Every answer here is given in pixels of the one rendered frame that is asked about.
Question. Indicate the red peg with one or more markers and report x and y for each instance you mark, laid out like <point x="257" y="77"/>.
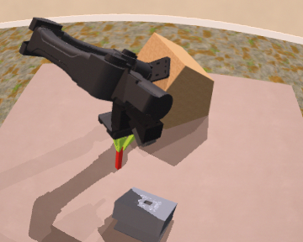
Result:
<point x="118" y="160"/>

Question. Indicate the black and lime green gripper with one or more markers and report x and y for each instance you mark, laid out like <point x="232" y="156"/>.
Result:
<point x="119" y="136"/>

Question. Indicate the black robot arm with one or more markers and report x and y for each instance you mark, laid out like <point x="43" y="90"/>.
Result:
<point x="94" y="73"/>

